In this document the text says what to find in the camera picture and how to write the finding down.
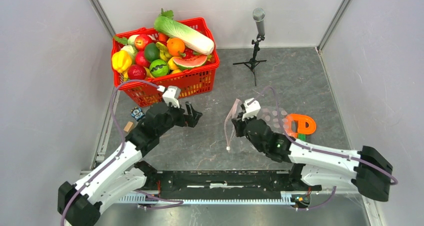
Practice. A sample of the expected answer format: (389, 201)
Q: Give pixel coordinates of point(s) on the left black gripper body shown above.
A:
(175, 117)

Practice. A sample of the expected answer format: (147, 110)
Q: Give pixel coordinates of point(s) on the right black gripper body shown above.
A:
(240, 131)

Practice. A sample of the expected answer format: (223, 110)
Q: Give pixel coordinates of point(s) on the clear zip top bag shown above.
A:
(236, 111)

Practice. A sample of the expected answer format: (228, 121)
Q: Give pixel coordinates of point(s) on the toy napa cabbage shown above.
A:
(195, 40)

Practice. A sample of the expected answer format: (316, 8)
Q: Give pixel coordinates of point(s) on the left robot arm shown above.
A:
(82, 203)

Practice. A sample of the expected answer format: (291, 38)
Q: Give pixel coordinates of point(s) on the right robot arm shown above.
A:
(367, 169)

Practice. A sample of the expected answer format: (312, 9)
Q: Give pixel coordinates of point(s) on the small wooden block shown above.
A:
(129, 126)

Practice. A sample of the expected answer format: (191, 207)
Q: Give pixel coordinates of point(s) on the orange plastic tape dispenser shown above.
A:
(299, 124)

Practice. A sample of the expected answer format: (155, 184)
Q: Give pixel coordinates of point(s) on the small round toy watermelon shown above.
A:
(159, 68)

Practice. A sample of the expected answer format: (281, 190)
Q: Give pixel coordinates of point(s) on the toy watermelon slice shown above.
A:
(190, 63)

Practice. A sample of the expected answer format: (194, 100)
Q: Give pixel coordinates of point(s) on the dark green toy avocado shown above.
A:
(151, 52)

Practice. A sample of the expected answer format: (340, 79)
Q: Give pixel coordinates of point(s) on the yellow toy bell pepper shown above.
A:
(121, 61)

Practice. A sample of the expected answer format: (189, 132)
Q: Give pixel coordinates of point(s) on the black tripod stand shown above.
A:
(253, 62)

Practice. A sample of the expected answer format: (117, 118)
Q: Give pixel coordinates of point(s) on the toy orange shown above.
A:
(175, 46)

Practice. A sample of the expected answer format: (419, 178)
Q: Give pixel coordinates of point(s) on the red toy apple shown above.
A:
(141, 41)

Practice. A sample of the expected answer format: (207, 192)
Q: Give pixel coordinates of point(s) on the grey microphone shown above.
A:
(258, 16)

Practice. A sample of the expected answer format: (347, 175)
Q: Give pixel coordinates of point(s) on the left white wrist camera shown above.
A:
(170, 96)

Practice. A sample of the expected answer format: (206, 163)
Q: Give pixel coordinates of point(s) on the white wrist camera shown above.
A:
(170, 96)
(251, 107)

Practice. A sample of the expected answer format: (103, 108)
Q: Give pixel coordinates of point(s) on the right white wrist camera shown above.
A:
(251, 107)

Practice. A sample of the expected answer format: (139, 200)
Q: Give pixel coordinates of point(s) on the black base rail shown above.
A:
(224, 184)

